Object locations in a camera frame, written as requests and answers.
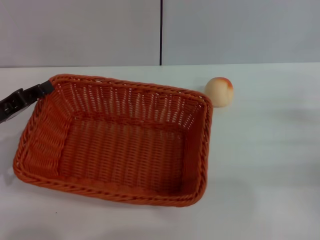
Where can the pale artificial peach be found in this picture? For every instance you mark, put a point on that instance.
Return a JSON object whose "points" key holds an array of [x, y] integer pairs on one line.
{"points": [[218, 92]]}

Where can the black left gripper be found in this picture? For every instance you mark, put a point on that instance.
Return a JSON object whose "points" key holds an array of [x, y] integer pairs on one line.
{"points": [[12, 107]]}

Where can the orange woven plastic basket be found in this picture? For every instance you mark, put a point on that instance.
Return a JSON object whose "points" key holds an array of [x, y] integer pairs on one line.
{"points": [[120, 150]]}

